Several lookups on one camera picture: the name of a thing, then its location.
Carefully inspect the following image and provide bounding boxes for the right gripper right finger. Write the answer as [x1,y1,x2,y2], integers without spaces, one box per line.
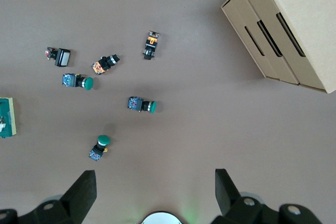
[212,168,281,224]

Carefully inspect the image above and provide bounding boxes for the orange black selector switch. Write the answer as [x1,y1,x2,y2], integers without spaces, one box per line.
[91,54,121,76]
[142,30,161,60]

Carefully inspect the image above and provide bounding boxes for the green mushroom push button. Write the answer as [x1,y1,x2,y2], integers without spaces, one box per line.
[61,73,95,90]
[88,134,111,162]
[128,96,158,114]

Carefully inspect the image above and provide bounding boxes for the green load switch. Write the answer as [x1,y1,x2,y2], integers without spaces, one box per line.
[0,97,17,139]

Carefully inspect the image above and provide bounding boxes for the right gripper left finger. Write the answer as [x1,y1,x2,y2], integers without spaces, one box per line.
[18,170,97,224]

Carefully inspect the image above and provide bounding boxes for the black red push button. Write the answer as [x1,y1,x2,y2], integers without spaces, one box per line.
[44,47,72,67]

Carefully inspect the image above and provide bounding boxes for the brown cardboard box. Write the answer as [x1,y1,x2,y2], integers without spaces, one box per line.
[220,0,336,94]

